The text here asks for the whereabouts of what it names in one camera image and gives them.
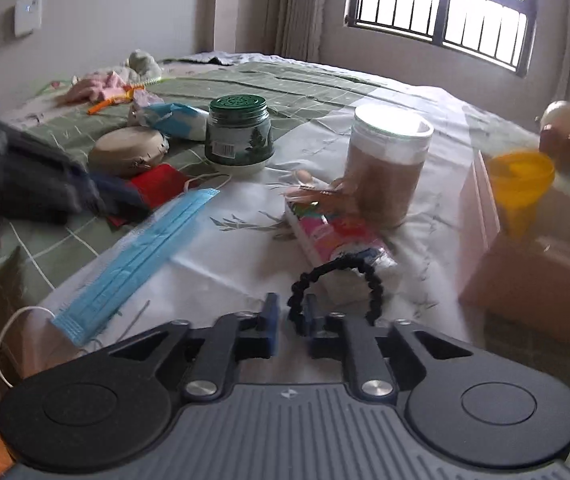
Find barred window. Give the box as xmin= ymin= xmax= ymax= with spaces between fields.
xmin=342 ymin=0 xmax=538 ymax=78

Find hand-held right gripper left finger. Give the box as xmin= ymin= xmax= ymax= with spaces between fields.
xmin=107 ymin=292 xmax=281 ymax=402

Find beige round box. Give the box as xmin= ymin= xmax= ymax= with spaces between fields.
xmin=87 ymin=126 xmax=171 ymax=178

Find green jar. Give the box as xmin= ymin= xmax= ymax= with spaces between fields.
xmin=205 ymin=95 xmax=275 ymax=177

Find pink cardboard box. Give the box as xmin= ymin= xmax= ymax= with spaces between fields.
xmin=458 ymin=150 xmax=570 ymax=356

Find orange plastic toy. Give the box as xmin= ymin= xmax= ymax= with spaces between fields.
xmin=87 ymin=87 xmax=138 ymax=115

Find red pouch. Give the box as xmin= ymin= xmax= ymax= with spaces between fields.
xmin=107 ymin=162 xmax=188 ymax=231

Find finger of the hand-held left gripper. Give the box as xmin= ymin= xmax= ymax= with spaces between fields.
xmin=87 ymin=172 xmax=153 ymax=223

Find black bead bracelet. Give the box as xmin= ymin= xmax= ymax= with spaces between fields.
xmin=287 ymin=259 xmax=385 ymax=333

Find grey-green plush toy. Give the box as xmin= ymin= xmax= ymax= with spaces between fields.
xmin=124 ymin=49 xmax=162 ymax=81

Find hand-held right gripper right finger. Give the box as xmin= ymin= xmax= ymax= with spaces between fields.
xmin=301 ymin=294 xmax=472 ymax=402

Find pink cloth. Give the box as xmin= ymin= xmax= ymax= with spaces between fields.
xmin=57 ymin=70 xmax=130 ymax=106

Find clear jar of brown powder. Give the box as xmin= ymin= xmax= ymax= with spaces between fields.
xmin=342 ymin=105 xmax=435 ymax=228

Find egg-shaped plush toy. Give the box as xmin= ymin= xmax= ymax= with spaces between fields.
xmin=538 ymin=101 xmax=570 ymax=168

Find yellow plastic bowl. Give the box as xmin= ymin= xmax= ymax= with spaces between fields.
xmin=485 ymin=151 xmax=557 ymax=238

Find blue and white packet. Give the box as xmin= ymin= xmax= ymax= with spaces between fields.
xmin=129 ymin=102 xmax=211 ymax=142

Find small pink object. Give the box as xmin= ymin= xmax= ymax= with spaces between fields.
xmin=282 ymin=169 xmax=346 ymax=201

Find colourful tissue packet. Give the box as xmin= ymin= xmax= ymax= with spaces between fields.
xmin=284 ymin=195 xmax=398 ymax=306

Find grey cloth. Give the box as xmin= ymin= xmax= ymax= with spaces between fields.
xmin=182 ymin=50 xmax=261 ymax=67

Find white wall panel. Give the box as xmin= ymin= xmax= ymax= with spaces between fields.
xmin=14 ymin=0 xmax=44 ymax=37

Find blue face mask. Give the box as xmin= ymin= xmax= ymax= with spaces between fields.
xmin=0 ymin=172 xmax=236 ymax=388

